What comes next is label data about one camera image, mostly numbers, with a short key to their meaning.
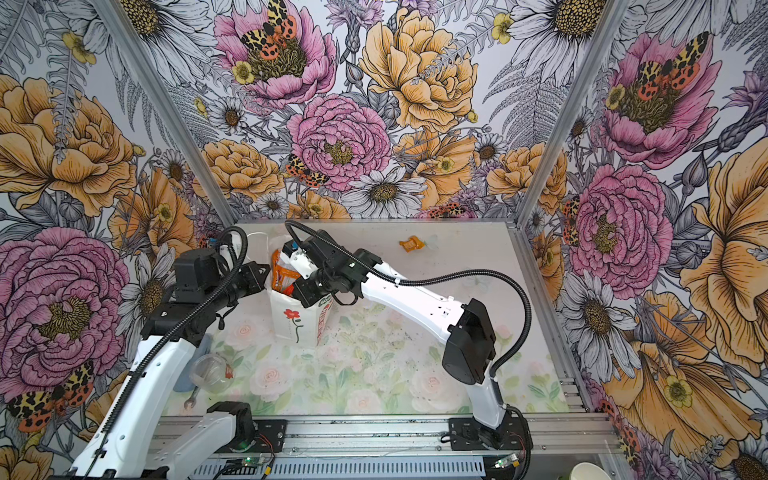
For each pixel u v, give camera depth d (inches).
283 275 31.5
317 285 25.2
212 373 32.6
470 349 21.3
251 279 25.1
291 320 29.9
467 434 29.2
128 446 15.3
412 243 45.2
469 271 19.6
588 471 23.9
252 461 28.1
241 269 20.4
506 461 28.2
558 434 30.2
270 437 29.1
